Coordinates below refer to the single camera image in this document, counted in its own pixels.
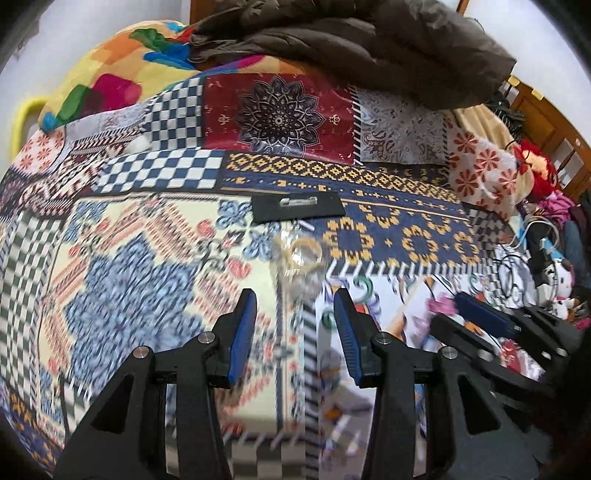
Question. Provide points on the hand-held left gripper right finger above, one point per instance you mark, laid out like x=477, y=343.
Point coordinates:
x=346, y=332

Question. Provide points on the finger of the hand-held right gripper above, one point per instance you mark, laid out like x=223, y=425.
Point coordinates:
x=485, y=311
x=466, y=334

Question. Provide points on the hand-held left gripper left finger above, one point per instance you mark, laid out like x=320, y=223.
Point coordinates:
x=242, y=332

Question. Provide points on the clear plastic wrapper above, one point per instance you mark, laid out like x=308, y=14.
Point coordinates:
x=302, y=251

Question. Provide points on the white cat plush toy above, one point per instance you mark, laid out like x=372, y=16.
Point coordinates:
x=561, y=286

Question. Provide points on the black card with clear clip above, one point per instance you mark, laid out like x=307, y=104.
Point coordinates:
x=323, y=210

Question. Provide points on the pink cloth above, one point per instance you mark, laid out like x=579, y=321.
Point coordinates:
x=558, y=205

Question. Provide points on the patchwork printed blanket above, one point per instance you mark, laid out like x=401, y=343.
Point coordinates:
x=161, y=230

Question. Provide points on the red plush toy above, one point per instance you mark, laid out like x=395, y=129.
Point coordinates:
x=538, y=166

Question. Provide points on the beige fleece blanket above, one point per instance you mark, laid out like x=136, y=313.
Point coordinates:
x=480, y=122

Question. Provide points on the dark striped clothing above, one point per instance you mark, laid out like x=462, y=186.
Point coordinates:
x=505, y=113

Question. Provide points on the wooden bed headboard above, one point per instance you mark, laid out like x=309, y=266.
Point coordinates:
x=554, y=120

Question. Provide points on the brown padded jacket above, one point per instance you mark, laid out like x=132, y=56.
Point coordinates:
x=369, y=41

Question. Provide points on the colourful block-pattern blanket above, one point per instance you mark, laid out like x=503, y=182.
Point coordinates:
x=115, y=69

